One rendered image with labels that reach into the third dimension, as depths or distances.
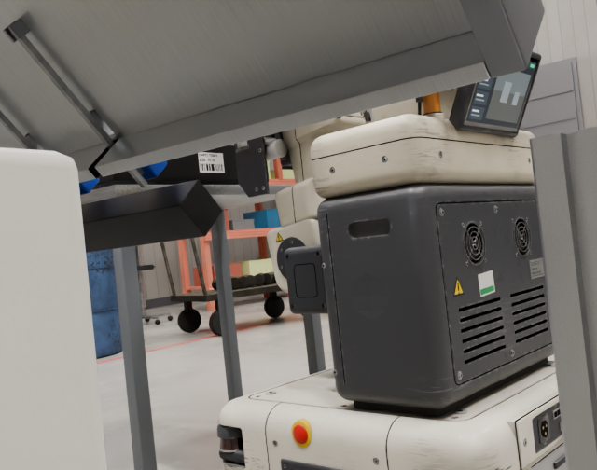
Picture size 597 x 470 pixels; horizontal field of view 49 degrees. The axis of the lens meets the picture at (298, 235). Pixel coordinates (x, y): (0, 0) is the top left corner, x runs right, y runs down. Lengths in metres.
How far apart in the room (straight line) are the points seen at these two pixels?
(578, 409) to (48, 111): 0.51
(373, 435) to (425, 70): 0.90
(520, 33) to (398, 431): 0.91
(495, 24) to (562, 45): 11.65
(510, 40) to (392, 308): 0.85
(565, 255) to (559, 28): 11.76
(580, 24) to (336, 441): 11.05
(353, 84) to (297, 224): 1.10
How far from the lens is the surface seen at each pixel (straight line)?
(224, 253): 2.38
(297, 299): 1.41
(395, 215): 1.15
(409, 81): 0.40
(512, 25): 0.37
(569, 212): 0.35
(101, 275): 4.73
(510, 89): 1.39
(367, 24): 0.43
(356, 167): 1.20
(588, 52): 11.87
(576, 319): 0.36
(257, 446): 1.42
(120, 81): 0.57
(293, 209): 1.52
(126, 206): 0.65
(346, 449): 1.26
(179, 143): 0.52
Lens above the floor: 0.60
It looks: 1 degrees up
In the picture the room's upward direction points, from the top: 6 degrees counter-clockwise
